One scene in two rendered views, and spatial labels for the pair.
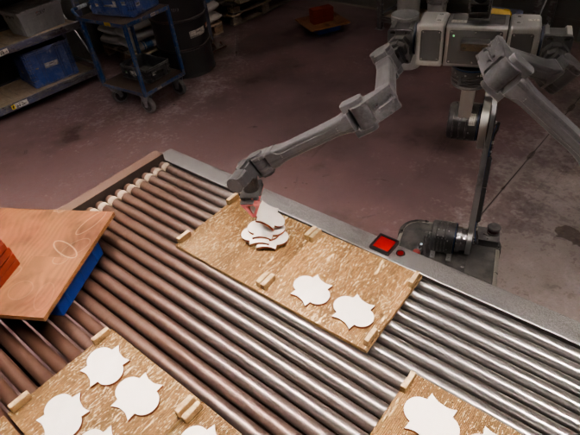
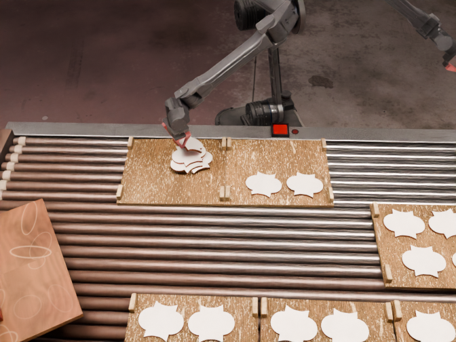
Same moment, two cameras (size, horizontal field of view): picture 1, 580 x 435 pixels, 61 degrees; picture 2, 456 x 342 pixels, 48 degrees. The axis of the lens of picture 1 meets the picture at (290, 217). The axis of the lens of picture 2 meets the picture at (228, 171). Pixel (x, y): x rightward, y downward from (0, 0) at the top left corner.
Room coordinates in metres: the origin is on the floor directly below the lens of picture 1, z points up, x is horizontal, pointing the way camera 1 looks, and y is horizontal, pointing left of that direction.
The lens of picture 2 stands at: (0.18, 0.89, 2.44)
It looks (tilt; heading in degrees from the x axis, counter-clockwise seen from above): 48 degrees down; 320
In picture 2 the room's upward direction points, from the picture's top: 1 degrees counter-clockwise
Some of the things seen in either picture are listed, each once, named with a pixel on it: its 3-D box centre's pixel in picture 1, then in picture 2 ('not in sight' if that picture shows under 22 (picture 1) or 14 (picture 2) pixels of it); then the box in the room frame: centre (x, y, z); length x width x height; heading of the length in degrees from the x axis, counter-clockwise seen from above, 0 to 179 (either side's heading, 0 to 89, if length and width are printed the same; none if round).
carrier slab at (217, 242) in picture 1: (247, 239); (174, 170); (1.37, 0.17, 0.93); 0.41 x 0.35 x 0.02; 48
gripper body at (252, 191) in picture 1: (249, 184); (175, 119); (1.39, 0.12, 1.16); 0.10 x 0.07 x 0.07; 171
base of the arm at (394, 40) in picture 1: (397, 49); not in sight; (1.68, -0.45, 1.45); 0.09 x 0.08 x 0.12; 64
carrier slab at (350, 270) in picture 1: (340, 284); (277, 172); (1.09, -0.14, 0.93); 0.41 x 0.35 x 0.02; 48
